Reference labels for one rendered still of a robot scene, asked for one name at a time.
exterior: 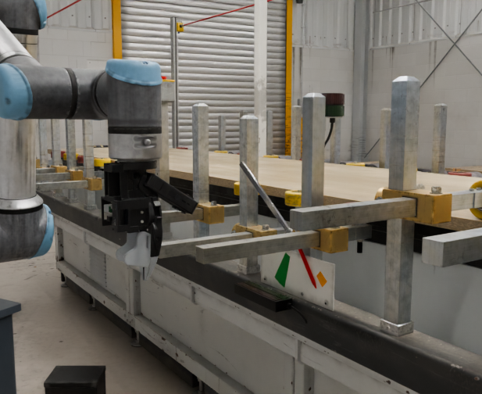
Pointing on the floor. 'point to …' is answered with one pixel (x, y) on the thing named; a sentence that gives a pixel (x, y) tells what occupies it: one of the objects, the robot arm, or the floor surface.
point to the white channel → (261, 72)
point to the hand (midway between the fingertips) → (148, 272)
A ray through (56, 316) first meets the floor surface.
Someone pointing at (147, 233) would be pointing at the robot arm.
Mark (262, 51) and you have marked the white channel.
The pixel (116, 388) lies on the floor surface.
